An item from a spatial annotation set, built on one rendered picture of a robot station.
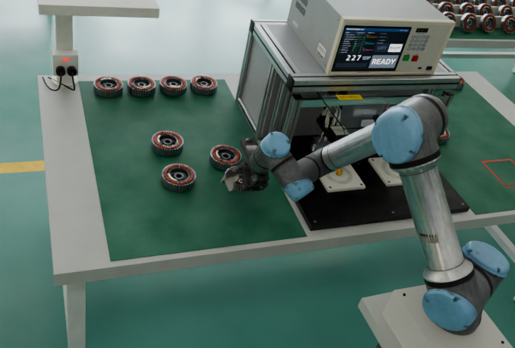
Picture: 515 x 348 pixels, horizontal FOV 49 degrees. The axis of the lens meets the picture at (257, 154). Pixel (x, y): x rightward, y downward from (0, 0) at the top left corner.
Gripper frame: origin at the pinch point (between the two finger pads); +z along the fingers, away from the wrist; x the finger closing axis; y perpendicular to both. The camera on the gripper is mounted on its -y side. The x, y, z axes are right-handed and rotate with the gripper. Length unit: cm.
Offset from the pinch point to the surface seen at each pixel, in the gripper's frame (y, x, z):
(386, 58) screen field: -32, 51, -23
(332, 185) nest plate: 4.2, 33.5, 2.3
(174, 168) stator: -8.3, -19.4, 8.7
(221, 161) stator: -9.9, -2.5, 9.4
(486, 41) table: -98, 192, 64
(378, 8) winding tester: -46, 48, -31
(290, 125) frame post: -16.0, 19.1, -5.4
